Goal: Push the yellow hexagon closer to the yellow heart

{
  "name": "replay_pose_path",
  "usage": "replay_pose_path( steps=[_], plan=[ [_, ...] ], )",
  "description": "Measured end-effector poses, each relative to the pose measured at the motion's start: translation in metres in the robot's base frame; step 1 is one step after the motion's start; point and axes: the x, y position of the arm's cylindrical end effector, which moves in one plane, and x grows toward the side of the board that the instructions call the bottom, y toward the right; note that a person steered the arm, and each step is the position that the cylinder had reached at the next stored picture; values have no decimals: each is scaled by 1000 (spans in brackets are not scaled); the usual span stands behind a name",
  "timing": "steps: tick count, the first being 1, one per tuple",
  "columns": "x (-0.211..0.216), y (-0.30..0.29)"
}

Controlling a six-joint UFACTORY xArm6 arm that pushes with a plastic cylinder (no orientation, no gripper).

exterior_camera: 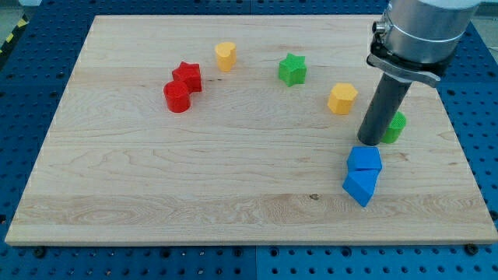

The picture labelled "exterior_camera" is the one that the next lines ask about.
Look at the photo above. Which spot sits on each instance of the blue triangle block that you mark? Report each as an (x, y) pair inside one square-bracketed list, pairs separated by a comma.
[(360, 185)]

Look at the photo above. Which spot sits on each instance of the blue pentagon block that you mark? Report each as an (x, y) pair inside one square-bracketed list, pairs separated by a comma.
[(364, 158)]

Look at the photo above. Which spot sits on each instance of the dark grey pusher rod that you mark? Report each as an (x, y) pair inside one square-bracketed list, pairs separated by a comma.
[(388, 97)]

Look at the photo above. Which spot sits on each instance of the yellow hexagon block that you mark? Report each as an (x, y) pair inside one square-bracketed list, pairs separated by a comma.
[(342, 97)]

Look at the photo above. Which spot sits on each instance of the red cylinder block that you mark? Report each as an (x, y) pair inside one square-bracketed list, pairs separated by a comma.
[(177, 96)]

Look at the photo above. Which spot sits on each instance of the green cylinder block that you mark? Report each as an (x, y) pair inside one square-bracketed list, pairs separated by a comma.
[(395, 128)]

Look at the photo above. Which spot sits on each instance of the wooden board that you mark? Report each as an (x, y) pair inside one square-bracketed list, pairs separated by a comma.
[(252, 161)]

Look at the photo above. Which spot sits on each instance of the green star block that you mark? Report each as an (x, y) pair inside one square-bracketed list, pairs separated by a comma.
[(293, 70)]

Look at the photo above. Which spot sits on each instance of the yellow heart block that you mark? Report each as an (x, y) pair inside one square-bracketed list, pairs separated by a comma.
[(226, 56)]

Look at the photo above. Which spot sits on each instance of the black wrist clamp mount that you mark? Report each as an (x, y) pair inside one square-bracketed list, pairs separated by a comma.
[(411, 49)]

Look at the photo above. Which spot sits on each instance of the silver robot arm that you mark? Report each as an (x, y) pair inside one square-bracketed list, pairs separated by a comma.
[(455, 14)]

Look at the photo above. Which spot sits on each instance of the red star block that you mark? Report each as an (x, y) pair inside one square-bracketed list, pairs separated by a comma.
[(190, 74)]

